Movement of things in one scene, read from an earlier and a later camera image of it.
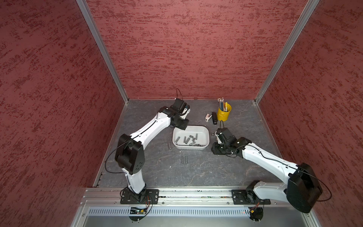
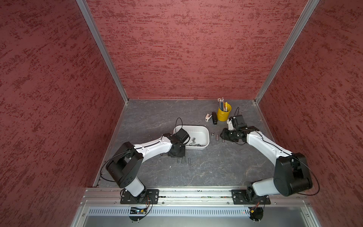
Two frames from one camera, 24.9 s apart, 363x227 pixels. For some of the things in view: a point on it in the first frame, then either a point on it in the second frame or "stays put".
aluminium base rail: [101, 207] stays put
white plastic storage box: [194, 137] stays put
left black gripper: [183, 126] to [181, 154]
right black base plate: [240, 197] stays put
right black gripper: [215, 150] to [224, 132]
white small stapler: [208, 116] stays put
